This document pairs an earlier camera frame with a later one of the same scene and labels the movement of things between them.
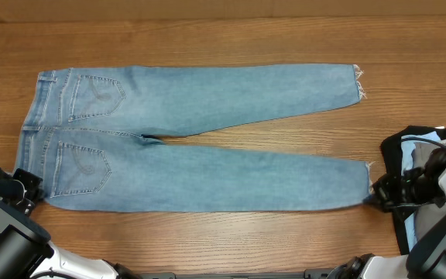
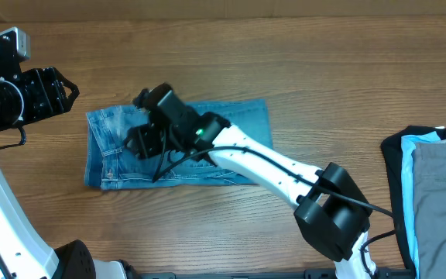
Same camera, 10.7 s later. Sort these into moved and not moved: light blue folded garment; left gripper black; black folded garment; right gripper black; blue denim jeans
Moved: blue denim jeans; right gripper black; left gripper black
Not moved: light blue folded garment; black folded garment
